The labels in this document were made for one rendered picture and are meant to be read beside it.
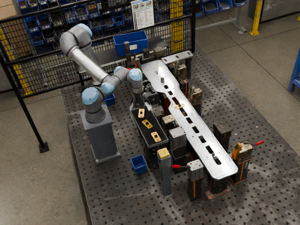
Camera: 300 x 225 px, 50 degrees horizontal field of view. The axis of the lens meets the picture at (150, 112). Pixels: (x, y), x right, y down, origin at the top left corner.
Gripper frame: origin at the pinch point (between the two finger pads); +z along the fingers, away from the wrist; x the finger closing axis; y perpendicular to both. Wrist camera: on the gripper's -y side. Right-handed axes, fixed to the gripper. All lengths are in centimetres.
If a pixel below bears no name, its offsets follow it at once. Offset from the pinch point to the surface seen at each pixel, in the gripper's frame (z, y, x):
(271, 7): 83, -306, 165
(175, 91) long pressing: 19, -41, 23
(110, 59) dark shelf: 16, -86, -37
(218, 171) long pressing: 19, 38, 50
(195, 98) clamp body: 19, -33, 39
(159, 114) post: 8.9, -4.9, 11.8
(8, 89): 101, -150, -197
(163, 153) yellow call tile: 2.7, 35.5, 16.3
